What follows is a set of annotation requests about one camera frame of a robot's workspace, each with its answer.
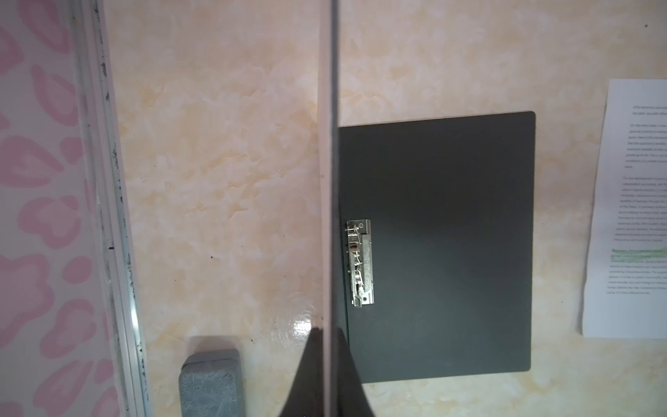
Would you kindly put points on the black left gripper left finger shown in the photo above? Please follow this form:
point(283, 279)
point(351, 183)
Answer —
point(305, 398)

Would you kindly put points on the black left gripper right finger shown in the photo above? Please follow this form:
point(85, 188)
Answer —
point(351, 399)

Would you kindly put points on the white folder with black inside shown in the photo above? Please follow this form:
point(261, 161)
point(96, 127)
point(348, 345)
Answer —
point(450, 203)

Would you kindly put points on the printed paper sheet green highlight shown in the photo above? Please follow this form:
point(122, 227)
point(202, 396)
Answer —
point(625, 284)

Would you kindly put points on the grey sponge block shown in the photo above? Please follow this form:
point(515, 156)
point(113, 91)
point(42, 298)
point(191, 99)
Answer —
point(210, 384)

